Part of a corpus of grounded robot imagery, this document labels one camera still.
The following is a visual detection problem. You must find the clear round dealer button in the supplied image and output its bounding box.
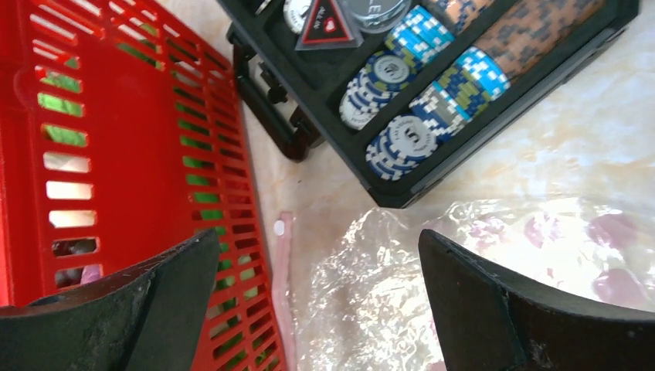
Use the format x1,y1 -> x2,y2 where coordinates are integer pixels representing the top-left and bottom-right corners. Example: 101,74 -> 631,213
342,0 -> 412,34

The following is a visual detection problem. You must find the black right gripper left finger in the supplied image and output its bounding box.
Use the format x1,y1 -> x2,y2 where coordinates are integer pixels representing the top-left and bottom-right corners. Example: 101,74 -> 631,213
1,230 -> 220,370

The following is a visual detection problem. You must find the black poker chip case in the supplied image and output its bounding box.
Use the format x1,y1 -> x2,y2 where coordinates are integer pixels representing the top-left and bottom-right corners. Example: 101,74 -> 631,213
222,1 -> 640,209

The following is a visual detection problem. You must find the blue white chip stack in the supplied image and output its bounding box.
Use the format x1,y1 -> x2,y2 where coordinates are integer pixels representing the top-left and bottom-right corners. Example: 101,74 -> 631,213
365,114 -> 438,181

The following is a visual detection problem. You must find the red plastic basket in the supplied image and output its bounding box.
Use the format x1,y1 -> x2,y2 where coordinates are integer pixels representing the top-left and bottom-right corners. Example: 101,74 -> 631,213
1,1 -> 287,370

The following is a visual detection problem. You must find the clear zip top bag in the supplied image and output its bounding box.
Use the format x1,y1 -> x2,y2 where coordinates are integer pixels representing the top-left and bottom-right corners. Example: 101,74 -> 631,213
273,196 -> 654,370

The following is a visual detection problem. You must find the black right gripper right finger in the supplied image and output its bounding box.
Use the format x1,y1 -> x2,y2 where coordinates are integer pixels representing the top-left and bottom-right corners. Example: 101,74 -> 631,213
418,230 -> 654,370

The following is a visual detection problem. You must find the light blue chip stack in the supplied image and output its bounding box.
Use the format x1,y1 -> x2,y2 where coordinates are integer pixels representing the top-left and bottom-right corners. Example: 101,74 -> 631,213
385,5 -> 455,68

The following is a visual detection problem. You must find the red triangle dealer card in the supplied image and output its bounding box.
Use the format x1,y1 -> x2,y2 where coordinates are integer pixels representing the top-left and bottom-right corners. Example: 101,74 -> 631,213
295,0 -> 363,51

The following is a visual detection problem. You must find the orange brown chip stack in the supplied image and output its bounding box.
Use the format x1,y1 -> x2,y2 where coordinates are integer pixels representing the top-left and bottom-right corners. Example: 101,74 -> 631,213
474,0 -> 605,82

